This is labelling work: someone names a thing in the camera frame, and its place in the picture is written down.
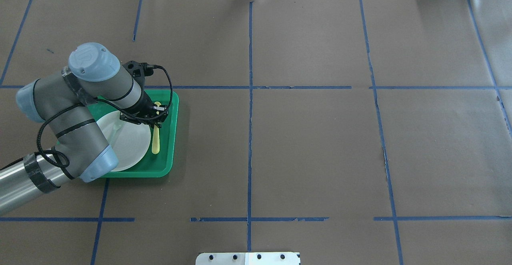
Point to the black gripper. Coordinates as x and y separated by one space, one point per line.
143 106

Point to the yellow plastic spoon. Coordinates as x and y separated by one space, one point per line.
155 145

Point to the green plastic tray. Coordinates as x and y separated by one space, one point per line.
159 165

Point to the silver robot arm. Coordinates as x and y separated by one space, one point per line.
69 142

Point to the white round plate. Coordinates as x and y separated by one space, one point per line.
132 144

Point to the pale green plastic fork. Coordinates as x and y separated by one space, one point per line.
114 134

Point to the brown paper table cover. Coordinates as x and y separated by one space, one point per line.
359 132

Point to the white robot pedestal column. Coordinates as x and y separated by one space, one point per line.
249 258

